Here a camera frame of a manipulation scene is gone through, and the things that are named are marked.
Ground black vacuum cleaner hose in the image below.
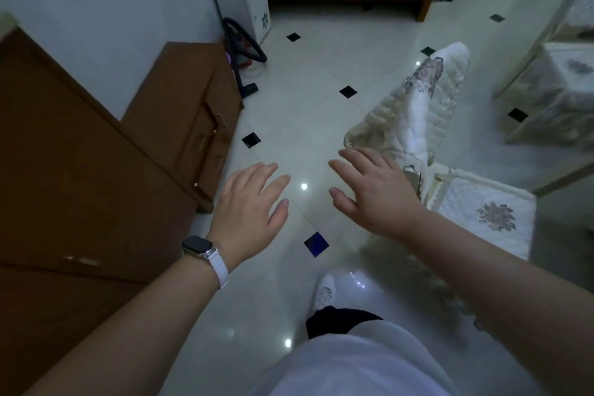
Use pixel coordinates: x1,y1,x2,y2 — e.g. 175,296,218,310
221,17,269,100

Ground brown wooden door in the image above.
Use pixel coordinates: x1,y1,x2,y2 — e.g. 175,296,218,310
0,27,215,396

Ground white shoe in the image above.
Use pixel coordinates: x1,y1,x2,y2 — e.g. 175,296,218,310
312,274,338,318

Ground person's right hand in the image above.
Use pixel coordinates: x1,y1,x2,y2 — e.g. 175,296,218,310
329,147,426,241

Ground small brown wooden cabinet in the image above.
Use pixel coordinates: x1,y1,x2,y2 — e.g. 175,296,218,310
122,41,245,214

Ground person's right forearm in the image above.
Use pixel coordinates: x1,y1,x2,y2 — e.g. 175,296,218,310
406,212,594,396

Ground white shirt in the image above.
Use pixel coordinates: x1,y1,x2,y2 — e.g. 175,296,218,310
248,318,460,396

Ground person's left forearm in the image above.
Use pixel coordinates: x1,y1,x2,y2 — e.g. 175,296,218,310
21,249,223,396

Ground person's left hand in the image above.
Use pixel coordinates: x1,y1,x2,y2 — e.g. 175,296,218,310
206,162,291,271

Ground sofa with floral cover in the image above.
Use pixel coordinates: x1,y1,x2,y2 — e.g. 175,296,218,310
491,0,594,153

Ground black trousers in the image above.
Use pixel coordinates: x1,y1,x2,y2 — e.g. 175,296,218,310
305,307,385,342

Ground chair with quilted floral cover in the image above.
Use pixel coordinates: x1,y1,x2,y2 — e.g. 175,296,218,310
342,41,537,266

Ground white band smartwatch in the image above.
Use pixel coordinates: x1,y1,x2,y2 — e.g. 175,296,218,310
181,235,230,290

